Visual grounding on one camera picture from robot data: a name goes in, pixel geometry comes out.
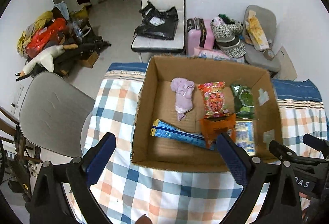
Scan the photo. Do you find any black white patterned bag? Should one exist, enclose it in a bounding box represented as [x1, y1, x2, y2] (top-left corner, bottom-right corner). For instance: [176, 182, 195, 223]
[210, 14, 246, 59]

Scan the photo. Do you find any orange snack pack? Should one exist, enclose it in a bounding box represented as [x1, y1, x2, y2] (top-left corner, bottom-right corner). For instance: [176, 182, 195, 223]
[200, 114, 236, 149]

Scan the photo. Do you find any brown cardboard box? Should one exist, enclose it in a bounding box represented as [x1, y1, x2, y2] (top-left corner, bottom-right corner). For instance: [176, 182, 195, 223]
[130, 55, 284, 173]

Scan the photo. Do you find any round tape roll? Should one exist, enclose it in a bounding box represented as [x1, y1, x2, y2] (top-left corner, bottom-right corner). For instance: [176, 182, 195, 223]
[263, 49, 275, 60]

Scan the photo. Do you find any cream blue tissue pack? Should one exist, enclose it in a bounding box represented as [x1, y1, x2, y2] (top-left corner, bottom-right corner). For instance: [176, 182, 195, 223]
[235, 120, 256, 157]

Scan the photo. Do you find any green wet wipes pack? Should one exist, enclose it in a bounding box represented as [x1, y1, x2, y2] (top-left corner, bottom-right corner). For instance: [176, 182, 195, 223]
[230, 84, 256, 119]

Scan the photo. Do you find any pink suitcase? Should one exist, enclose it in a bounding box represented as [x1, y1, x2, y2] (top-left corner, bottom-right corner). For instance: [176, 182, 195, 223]
[186, 17, 215, 55]

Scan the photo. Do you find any red plastic bag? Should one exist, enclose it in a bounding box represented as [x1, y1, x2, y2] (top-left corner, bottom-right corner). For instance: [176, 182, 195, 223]
[26, 18, 66, 58]

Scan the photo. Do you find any grey office chair back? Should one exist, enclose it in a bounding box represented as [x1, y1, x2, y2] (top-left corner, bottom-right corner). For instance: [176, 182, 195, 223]
[19, 72, 95, 158]

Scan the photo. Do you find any yellow paper bag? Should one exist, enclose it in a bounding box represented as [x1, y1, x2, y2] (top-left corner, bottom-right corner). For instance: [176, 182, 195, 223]
[245, 10, 269, 51]

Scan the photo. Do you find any red floral wet wipes pack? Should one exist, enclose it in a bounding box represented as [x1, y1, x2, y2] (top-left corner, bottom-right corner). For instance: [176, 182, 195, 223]
[198, 82, 230, 118]

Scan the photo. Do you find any person's hand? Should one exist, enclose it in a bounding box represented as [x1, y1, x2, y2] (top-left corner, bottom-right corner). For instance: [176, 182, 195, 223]
[135, 215, 153, 224]

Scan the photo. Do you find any purple fluffy cloth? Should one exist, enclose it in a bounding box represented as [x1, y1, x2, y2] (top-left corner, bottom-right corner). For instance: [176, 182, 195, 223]
[171, 78, 195, 121]

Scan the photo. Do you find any floral pillow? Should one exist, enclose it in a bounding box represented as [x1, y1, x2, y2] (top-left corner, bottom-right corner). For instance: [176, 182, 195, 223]
[193, 47, 245, 64]

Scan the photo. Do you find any plaid checkered bed sheet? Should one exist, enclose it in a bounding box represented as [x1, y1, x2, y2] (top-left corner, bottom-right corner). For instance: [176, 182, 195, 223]
[81, 63, 328, 223]

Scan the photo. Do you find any white leather chair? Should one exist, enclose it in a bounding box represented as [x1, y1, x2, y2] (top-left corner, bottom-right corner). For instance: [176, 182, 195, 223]
[131, 0, 185, 53]

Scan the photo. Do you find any grey fabric chair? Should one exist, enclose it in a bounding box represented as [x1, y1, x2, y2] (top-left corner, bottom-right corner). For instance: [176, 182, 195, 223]
[243, 5, 280, 73]

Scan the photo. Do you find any blue green package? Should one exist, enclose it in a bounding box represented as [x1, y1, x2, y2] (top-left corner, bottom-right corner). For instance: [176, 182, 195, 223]
[151, 119, 216, 150]

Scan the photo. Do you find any white goose plush toy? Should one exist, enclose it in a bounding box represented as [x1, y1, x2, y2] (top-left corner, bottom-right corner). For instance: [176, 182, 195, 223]
[15, 44, 78, 82]

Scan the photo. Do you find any black plastic bag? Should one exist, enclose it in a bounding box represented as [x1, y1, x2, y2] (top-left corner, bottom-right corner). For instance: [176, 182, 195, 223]
[134, 1, 178, 40]

